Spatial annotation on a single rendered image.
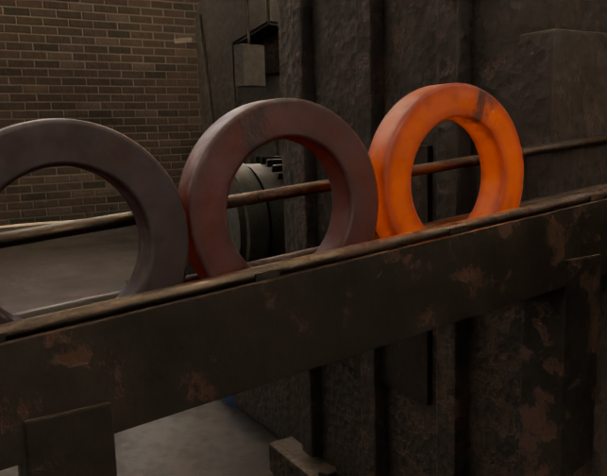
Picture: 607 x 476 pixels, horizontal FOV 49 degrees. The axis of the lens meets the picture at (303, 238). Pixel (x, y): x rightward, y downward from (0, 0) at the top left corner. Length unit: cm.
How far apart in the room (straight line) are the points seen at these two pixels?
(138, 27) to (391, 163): 642
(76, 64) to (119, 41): 48
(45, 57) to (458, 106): 618
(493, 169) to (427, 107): 12
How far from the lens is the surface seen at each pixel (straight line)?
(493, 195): 72
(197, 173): 53
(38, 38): 674
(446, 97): 66
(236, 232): 186
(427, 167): 73
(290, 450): 153
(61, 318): 49
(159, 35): 703
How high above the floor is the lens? 75
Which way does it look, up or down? 9 degrees down
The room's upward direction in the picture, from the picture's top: 2 degrees counter-clockwise
